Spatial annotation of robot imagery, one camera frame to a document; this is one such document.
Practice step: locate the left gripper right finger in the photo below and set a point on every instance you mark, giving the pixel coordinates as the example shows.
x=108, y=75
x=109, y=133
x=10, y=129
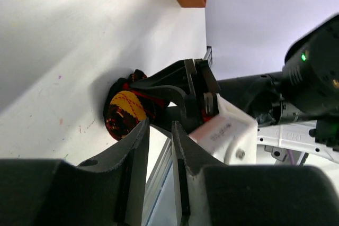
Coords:
x=208, y=192

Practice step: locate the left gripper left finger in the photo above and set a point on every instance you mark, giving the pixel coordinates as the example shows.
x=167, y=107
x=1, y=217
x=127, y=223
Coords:
x=107, y=189

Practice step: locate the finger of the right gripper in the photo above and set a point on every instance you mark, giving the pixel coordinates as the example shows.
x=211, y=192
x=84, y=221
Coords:
x=173, y=75
x=170, y=93

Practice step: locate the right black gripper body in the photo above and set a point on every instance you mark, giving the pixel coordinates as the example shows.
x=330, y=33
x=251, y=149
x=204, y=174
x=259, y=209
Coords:
x=203, y=90

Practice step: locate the argyle patterned sock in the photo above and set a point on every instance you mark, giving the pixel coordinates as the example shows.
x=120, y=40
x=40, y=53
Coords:
x=125, y=107

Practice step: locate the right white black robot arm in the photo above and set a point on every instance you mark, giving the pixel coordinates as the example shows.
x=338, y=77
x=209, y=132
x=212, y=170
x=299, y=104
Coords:
x=296, y=108

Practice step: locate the aluminium frame rail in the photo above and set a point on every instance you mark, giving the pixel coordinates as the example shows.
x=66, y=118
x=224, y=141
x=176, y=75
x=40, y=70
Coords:
x=166, y=196

